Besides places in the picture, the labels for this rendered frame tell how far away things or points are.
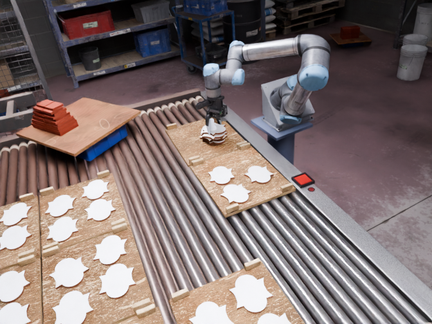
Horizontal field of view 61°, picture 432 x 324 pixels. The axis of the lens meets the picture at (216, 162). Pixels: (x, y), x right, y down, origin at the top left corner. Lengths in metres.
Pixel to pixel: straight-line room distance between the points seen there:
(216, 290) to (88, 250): 0.54
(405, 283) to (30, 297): 1.27
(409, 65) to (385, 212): 2.55
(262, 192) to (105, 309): 0.79
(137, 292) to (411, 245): 2.01
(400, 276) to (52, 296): 1.19
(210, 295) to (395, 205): 2.10
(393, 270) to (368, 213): 1.59
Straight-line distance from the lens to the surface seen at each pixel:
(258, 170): 1.74
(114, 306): 1.34
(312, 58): 1.62
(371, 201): 3.11
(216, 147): 1.95
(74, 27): 5.69
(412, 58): 5.11
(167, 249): 1.46
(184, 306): 1.28
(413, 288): 1.41
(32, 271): 1.57
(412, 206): 3.15
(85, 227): 1.64
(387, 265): 1.45
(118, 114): 2.24
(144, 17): 5.93
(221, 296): 1.28
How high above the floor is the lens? 1.99
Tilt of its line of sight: 35 degrees down
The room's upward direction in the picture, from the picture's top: 6 degrees counter-clockwise
